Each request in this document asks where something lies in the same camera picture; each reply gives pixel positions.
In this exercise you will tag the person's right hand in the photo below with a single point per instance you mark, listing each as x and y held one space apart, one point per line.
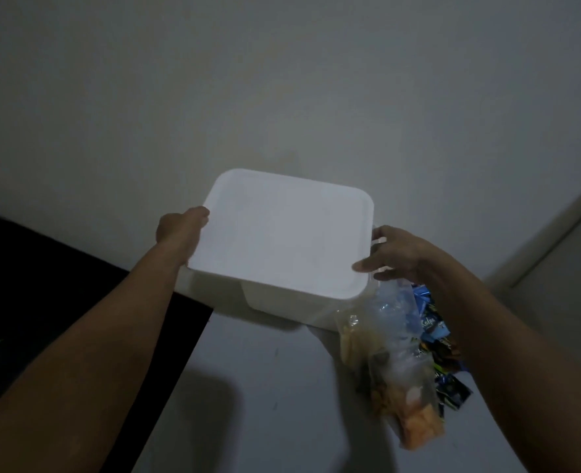
404 256

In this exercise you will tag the person's left hand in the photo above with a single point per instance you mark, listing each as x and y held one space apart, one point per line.
182 233

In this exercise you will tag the pile of candies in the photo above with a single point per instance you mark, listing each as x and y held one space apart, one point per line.
435 330

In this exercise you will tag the bag of yellow chips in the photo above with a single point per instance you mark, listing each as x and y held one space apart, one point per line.
354 339

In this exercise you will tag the white bin lid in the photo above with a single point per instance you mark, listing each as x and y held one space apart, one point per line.
280 226

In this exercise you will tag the white plastic storage bin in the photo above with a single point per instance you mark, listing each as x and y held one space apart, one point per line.
290 307

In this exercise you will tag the green black snack packets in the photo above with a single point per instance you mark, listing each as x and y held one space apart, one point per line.
453 394

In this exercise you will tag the person's right forearm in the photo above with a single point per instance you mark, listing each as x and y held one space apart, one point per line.
517 379

